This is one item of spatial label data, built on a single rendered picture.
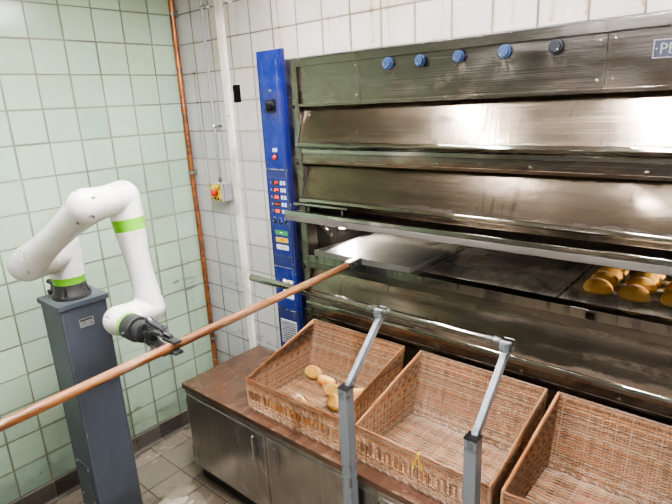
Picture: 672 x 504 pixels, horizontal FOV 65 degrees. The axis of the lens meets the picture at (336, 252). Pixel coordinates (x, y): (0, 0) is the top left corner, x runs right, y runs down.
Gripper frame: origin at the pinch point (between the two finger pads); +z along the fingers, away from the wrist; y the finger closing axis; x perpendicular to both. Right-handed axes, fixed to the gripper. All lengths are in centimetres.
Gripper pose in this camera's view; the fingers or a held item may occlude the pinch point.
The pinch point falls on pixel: (172, 345)
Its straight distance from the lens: 181.7
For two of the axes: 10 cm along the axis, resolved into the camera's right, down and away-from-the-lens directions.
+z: 7.6, 1.5, -6.3
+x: -6.5, 2.4, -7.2
